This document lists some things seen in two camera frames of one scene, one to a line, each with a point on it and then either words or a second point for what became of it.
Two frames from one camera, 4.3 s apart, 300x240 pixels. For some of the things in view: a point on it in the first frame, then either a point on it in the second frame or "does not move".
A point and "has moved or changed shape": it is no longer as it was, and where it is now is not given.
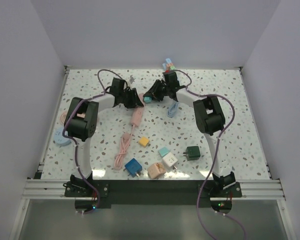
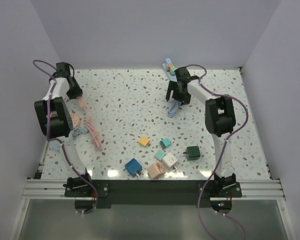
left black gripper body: x=126 y=95 to x=75 y=89
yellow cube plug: x=143 y=141 does not move
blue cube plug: x=133 y=168 does not move
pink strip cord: x=125 y=143 to x=96 y=140
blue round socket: x=59 y=138 has moved or changed shape
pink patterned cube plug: x=156 y=170 does not move
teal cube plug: x=147 y=99 to x=165 y=143
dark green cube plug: x=192 y=153 does not move
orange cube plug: x=168 y=66 does not move
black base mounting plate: x=153 y=192 does not move
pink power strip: x=137 y=113 has moved or changed shape
